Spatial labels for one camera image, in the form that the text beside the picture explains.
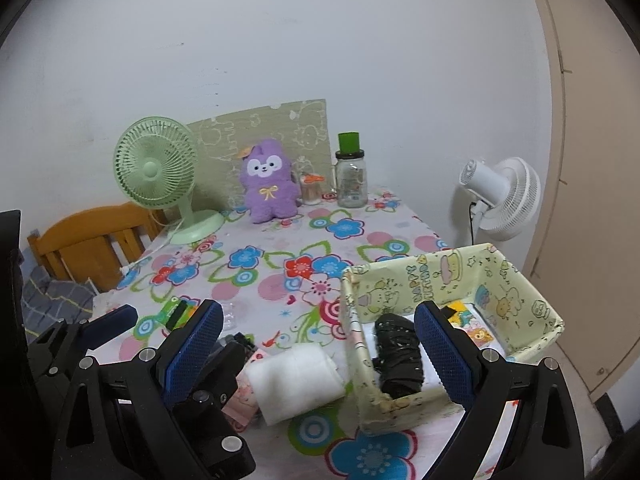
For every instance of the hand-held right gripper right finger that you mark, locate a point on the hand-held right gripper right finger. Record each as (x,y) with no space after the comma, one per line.
(445,355)

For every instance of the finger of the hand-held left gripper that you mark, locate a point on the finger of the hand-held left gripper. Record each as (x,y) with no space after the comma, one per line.
(215,425)
(115,322)

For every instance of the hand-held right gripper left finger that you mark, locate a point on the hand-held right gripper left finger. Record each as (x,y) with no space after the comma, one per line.
(195,350)

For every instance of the pink printed packet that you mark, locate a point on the pink printed packet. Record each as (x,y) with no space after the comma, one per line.
(242,402)

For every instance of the green carton packet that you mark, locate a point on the green carton packet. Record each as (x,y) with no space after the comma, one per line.
(172,310)

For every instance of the black plastic bag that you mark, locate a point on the black plastic bag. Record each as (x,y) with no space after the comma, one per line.
(397,355)

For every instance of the white towel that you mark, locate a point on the white towel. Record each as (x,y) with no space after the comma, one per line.
(295,382)

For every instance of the cartoon printed storage box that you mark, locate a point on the cartoon printed storage box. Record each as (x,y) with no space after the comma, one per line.
(400,270)

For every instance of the colourful printed packet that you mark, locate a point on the colourful printed packet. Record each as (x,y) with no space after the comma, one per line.
(470,327)

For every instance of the grey plaid bedding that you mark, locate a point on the grey plaid bedding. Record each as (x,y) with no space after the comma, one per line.
(55,300)

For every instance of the clear plastic bottle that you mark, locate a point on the clear plastic bottle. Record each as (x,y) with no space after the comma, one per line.
(230,311)

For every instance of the white cloth in box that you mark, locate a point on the white cloth in box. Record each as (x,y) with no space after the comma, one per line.
(369,340)

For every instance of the wooden bed headboard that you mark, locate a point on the wooden bed headboard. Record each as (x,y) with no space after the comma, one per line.
(85,240)

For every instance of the green desk fan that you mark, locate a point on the green desk fan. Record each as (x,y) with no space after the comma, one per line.
(152,165)

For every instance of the white standing fan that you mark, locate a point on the white standing fan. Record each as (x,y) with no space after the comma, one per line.
(510,200)

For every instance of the purple plush toy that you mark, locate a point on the purple plush toy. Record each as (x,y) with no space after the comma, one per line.
(270,195)

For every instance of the glass mug jar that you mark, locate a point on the glass mug jar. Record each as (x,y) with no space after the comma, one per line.
(350,185)

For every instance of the small jar with orange lid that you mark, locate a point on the small jar with orange lid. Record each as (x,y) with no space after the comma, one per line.
(311,192)

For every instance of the green cartoon printed board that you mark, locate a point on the green cartoon printed board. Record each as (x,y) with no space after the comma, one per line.
(230,130)

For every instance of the green plastic cup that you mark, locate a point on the green plastic cup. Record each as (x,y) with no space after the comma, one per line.
(349,141)

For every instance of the beige door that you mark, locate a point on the beige door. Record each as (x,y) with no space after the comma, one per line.
(595,160)

